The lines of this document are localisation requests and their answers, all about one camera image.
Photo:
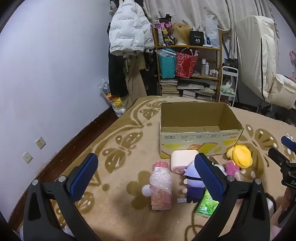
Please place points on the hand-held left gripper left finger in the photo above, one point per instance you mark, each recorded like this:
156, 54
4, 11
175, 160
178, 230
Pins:
83, 176

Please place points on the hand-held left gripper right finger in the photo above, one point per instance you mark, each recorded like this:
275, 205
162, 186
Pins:
210, 176

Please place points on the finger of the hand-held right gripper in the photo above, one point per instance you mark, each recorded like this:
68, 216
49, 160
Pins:
277, 157
288, 142

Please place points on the green tissue pack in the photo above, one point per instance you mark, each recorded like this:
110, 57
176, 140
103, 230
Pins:
205, 205

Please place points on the pink swiss roll plush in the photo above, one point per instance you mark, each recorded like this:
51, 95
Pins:
180, 160

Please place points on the printed cardboard box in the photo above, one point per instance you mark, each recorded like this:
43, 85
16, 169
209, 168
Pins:
196, 139

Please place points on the purple plush doll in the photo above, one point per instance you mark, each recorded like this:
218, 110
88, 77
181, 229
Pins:
193, 180

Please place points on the small pink plush toy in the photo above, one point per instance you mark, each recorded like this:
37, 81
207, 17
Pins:
231, 169

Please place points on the yellow plush toy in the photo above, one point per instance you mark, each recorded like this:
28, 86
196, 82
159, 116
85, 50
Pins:
241, 156

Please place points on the beige patterned blanket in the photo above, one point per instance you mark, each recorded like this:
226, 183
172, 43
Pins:
129, 166

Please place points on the pink plush in plastic wrap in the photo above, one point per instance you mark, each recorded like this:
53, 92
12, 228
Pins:
159, 185

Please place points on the white pillow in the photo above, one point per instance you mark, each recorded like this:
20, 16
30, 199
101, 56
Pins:
284, 90

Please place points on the clear plastic bag of toys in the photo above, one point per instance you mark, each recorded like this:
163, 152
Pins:
113, 102

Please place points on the white plush toy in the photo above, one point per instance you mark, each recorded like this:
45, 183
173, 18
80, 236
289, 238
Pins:
226, 85

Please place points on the wide stack of books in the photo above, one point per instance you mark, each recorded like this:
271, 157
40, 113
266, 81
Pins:
196, 91

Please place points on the white metal cart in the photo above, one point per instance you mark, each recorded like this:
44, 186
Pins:
229, 68

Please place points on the narrow stack of books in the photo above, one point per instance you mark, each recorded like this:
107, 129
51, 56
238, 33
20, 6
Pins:
168, 88

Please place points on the white folded duvet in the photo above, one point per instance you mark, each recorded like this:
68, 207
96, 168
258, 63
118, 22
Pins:
252, 46

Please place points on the black hanging coat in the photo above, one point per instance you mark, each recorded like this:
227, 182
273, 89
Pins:
116, 74

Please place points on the beige hanging garment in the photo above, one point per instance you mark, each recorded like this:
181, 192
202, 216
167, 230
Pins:
135, 81

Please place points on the row of cosmetic bottles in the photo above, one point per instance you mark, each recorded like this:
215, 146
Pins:
204, 67

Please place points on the red patterned bag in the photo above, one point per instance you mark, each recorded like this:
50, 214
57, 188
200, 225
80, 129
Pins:
186, 64

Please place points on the teal bag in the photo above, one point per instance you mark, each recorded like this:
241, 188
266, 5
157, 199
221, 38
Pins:
167, 66

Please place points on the wooden shelf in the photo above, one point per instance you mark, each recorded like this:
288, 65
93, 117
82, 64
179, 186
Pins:
180, 47

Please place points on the white and blue bag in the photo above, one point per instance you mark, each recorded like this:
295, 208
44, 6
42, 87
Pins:
211, 32

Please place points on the black box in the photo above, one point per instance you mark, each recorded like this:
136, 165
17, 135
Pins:
197, 38

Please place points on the blonde wig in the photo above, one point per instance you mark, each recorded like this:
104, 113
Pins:
181, 32

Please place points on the purple printed package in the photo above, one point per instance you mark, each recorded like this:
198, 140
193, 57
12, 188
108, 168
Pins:
165, 32

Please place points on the white puffer jacket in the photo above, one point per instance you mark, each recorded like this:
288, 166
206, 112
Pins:
127, 30

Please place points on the beige curtain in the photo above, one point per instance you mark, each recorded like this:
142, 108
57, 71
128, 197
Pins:
185, 9

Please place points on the white wall socket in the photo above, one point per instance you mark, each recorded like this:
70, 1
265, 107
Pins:
40, 142
27, 157

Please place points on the pink wall decoration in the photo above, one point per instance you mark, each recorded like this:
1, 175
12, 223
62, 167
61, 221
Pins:
292, 56

